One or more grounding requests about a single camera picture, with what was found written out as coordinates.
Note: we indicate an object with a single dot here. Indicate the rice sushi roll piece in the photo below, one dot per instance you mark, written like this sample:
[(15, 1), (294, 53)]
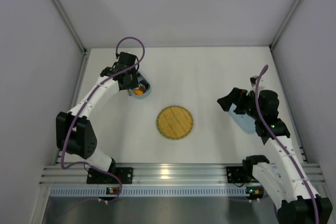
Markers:
[(142, 87)]

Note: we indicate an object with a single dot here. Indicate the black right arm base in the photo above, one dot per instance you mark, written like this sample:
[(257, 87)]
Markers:
[(238, 175)]

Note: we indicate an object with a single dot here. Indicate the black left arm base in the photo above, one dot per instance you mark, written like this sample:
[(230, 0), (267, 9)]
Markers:
[(124, 174)]

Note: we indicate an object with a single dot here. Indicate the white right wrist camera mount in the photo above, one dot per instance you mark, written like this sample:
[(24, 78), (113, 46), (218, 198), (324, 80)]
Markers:
[(253, 82)]

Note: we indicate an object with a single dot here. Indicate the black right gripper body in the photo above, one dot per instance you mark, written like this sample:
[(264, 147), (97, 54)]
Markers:
[(234, 100)]

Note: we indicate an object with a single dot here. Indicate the slotted grey cable duct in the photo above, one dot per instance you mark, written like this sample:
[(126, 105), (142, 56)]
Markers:
[(149, 191)]

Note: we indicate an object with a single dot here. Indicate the round bamboo plate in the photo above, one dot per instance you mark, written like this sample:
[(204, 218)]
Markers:
[(174, 122)]

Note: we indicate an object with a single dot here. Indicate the light blue lunch box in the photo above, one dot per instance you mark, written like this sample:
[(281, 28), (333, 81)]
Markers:
[(144, 81)]

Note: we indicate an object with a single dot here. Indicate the orange fish-shaped food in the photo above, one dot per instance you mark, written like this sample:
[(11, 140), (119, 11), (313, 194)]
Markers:
[(138, 92)]

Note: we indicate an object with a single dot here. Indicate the light blue lunch box lid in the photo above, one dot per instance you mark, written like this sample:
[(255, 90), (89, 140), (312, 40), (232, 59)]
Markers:
[(245, 122)]

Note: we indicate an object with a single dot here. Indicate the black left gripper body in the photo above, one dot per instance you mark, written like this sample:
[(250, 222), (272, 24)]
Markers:
[(133, 85)]

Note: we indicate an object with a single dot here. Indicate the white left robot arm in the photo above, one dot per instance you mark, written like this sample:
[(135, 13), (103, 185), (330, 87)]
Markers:
[(74, 131)]

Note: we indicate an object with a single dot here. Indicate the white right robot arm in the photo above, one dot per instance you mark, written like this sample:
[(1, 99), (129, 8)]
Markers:
[(279, 172)]

